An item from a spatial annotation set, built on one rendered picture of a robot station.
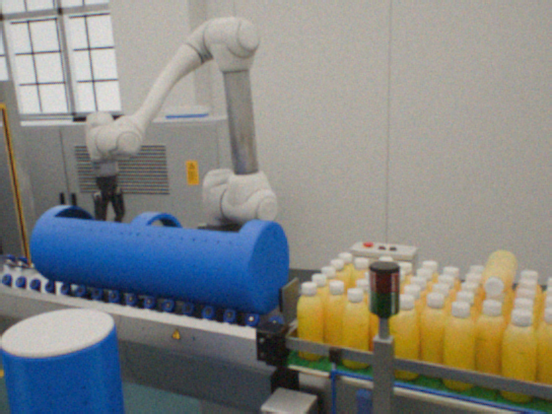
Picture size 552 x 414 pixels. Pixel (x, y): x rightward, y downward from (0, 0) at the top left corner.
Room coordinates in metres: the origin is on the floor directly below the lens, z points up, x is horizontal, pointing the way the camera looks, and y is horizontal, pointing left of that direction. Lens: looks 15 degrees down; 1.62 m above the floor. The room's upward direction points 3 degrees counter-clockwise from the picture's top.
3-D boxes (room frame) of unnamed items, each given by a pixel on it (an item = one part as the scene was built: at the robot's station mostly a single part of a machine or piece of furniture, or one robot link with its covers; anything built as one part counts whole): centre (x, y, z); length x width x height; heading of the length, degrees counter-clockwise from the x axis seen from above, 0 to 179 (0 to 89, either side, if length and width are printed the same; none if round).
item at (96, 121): (1.98, 0.47, 1.48); 0.13 x 0.11 x 0.16; 34
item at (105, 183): (1.99, 0.48, 1.30); 0.08 x 0.07 x 0.09; 151
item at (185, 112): (3.60, 0.32, 1.48); 0.24 x 0.12 x 0.08; 77
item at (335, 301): (1.42, -0.24, 0.99); 0.07 x 0.07 x 0.19
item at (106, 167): (1.99, 0.48, 1.38); 0.09 x 0.09 x 0.06
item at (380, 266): (1.09, -0.28, 1.18); 0.06 x 0.06 x 0.16
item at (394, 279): (1.09, -0.28, 1.23); 0.06 x 0.06 x 0.04
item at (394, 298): (1.09, -0.28, 1.18); 0.06 x 0.06 x 0.05
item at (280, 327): (1.40, -0.06, 0.95); 0.10 x 0.07 x 0.10; 151
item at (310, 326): (1.42, -0.16, 0.99); 0.07 x 0.07 x 0.19
